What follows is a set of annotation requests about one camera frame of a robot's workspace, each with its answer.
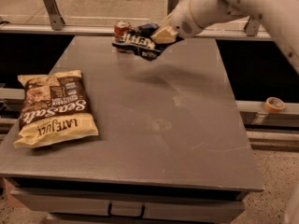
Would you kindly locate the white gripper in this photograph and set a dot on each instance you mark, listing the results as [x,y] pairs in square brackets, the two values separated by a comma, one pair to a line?
[181,21]

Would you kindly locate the blue Kettle chip bag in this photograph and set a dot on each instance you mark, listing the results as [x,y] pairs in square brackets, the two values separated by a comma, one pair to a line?
[139,41]

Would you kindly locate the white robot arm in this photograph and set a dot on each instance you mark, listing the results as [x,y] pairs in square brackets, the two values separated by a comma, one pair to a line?
[280,18]

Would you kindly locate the red coke can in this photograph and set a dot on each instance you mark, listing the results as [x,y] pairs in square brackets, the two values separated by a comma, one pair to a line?
[120,28]

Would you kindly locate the brown yellow Late July bag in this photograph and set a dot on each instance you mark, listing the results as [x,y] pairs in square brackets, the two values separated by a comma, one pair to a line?
[56,109]

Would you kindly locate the orange tape roll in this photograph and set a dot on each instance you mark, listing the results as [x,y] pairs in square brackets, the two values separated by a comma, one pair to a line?
[274,105]

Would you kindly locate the middle metal railing bracket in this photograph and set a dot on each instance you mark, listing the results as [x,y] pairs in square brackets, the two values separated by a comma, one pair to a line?
[171,4]

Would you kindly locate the metal railing bracket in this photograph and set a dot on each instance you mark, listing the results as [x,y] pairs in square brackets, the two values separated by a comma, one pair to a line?
[171,4]
[56,20]
[252,26]

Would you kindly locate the right metal railing bracket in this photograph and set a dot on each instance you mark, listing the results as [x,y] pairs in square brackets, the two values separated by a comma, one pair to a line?
[252,26]

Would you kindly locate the left metal railing bracket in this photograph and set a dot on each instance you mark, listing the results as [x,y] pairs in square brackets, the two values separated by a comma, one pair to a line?
[56,20]

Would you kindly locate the grey drawer with black handle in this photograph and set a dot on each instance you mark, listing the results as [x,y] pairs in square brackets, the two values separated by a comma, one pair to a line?
[119,208]

